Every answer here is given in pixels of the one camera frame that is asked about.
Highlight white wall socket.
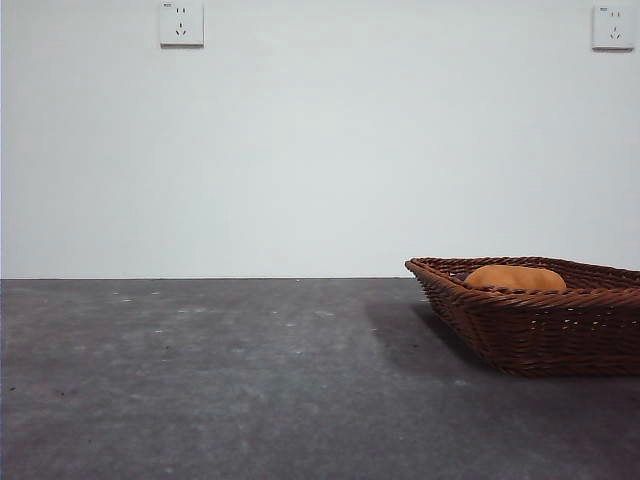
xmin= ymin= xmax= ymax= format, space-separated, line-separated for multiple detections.
xmin=158 ymin=0 xmax=206 ymax=50
xmin=590 ymin=5 xmax=637 ymax=53

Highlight brown woven wicker basket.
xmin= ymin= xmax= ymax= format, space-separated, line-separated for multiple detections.
xmin=404 ymin=255 xmax=640 ymax=379

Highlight brown potato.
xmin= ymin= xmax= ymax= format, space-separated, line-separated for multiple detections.
xmin=463 ymin=264 xmax=568 ymax=293

